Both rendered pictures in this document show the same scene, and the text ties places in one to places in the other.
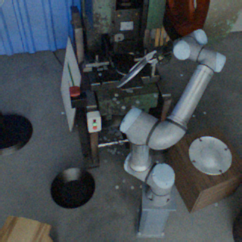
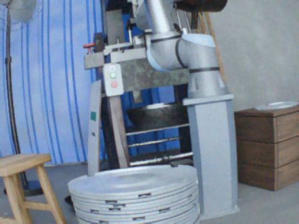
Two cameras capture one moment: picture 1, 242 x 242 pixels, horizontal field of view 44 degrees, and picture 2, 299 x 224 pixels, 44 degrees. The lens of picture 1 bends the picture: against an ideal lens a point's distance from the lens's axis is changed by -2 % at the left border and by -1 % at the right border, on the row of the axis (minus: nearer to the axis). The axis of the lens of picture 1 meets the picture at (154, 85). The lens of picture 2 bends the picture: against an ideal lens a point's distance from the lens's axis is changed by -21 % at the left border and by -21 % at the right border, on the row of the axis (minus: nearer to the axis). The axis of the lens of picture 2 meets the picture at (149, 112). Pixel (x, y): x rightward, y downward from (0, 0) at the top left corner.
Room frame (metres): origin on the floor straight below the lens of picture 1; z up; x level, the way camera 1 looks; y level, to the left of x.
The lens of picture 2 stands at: (-0.80, -0.30, 0.51)
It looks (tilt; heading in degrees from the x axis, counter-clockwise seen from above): 3 degrees down; 14
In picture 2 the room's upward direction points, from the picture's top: 8 degrees counter-clockwise
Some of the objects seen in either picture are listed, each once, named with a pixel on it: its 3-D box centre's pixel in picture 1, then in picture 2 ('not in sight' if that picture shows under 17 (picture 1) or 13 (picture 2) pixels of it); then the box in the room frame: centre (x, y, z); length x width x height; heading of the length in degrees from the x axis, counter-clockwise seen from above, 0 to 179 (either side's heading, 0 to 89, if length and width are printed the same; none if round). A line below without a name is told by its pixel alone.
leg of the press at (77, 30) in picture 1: (79, 82); (102, 105); (1.51, 0.54, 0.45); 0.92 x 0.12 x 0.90; 24
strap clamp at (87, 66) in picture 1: (95, 61); (116, 44); (1.42, 0.40, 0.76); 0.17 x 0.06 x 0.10; 114
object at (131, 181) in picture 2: not in sight; (129, 180); (0.10, 0.00, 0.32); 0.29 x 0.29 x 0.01
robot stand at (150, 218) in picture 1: (153, 209); (215, 158); (0.76, -0.12, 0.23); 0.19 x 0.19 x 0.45; 8
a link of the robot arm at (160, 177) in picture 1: (161, 178); (199, 50); (0.76, -0.11, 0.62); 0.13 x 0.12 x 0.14; 66
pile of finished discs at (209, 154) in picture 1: (210, 154); (279, 105); (1.13, -0.44, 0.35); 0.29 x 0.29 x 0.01
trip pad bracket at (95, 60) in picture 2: (79, 105); (95, 71); (1.15, 0.43, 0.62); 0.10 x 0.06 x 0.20; 114
